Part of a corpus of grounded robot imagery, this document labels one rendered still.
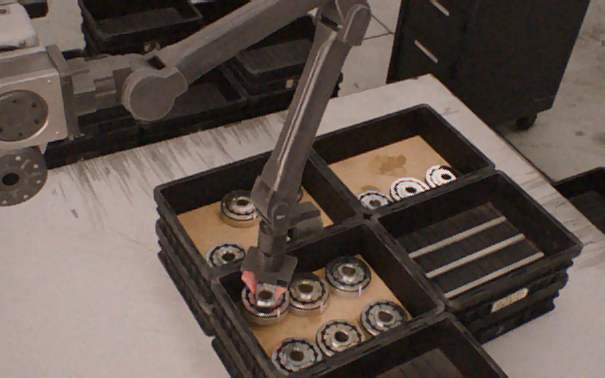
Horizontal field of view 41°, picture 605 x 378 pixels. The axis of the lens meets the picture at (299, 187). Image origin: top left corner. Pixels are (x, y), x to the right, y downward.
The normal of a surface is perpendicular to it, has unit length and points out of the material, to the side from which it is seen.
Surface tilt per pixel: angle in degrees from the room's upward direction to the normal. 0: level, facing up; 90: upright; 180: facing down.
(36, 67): 0
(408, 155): 0
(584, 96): 0
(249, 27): 74
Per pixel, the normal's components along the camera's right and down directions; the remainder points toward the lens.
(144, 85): 0.48, 0.44
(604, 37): 0.08, -0.74
